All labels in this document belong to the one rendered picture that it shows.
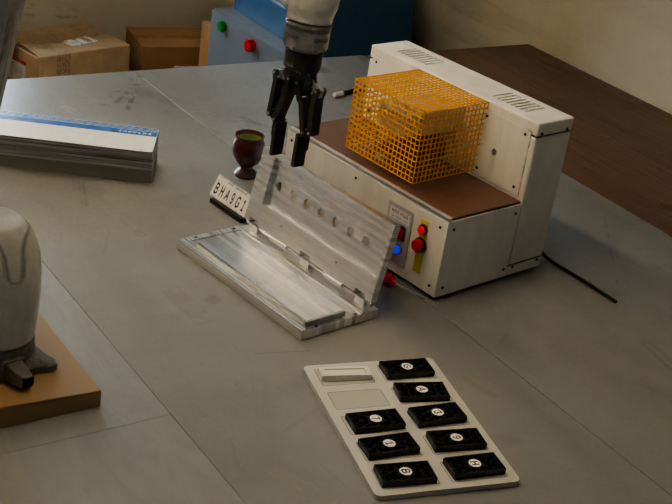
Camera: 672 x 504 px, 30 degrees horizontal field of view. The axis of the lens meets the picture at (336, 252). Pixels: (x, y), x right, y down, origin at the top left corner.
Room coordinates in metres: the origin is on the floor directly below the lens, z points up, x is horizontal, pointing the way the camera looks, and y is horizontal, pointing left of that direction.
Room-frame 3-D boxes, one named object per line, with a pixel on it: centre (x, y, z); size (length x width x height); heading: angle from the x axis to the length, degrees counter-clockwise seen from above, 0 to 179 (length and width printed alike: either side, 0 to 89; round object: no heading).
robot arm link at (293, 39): (2.36, 0.12, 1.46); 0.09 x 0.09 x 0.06
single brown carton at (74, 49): (5.55, 1.39, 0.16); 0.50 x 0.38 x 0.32; 137
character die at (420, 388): (2.01, -0.20, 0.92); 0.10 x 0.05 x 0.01; 108
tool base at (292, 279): (2.38, 0.12, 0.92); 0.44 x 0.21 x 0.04; 44
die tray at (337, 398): (1.91, -0.17, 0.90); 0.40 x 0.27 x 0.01; 23
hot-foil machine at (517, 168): (2.67, -0.25, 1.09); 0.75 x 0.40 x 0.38; 44
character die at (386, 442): (1.81, -0.14, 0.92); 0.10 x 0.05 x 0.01; 117
